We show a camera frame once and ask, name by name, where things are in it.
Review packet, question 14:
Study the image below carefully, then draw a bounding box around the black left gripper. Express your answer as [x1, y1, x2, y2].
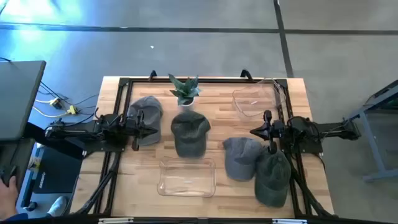
[124, 110, 159, 152]

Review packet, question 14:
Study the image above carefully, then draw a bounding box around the black computer mouse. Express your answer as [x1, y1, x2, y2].
[0, 166, 18, 187]

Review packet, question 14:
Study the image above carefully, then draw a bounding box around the green succulent in white pot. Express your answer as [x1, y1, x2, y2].
[167, 73, 202, 108]

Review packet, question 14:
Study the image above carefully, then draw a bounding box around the grey metal table frame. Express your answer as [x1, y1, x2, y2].
[345, 79, 398, 183]

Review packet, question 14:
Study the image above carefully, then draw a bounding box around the silver metal bracket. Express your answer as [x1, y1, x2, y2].
[272, 218, 308, 224]
[98, 217, 134, 224]

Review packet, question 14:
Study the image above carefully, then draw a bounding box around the person's hand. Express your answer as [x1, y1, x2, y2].
[0, 175, 19, 218]

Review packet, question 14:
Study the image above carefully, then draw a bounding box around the black floor cable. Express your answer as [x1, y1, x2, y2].
[39, 81, 100, 108]

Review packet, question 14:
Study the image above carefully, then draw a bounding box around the light grey desk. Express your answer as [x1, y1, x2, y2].
[0, 60, 47, 141]

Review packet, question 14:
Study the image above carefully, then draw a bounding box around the person's shoe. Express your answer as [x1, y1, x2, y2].
[46, 195, 68, 218]

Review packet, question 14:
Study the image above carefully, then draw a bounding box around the yellow floor cable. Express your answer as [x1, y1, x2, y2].
[32, 106, 68, 119]

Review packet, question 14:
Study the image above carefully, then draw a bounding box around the black aluminium table frame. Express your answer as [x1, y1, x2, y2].
[70, 70, 335, 218]

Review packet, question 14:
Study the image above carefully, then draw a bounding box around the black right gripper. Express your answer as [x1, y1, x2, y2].
[250, 110, 285, 156]

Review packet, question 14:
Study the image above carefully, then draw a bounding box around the dark green baseball cap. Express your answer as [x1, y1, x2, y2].
[170, 111, 211, 159]
[254, 146, 292, 208]

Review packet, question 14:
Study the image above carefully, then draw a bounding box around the grey baseball cap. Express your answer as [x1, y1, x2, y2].
[222, 136, 265, 182]
[126, 95, 164, 147]

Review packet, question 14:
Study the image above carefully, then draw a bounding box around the dark grey desk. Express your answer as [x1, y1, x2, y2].
[0, 138, 35, 215]

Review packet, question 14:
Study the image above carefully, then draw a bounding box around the black Trossen case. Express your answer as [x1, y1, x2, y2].
[32, 146, 83, 194]

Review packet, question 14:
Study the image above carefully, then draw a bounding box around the clear plastic bin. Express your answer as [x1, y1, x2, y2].
[231, 79, 287, 122]
[157, 157, 217, 198]

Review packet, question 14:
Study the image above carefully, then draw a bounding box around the black support beam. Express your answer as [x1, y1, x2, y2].
[24, 122, 85, 160]

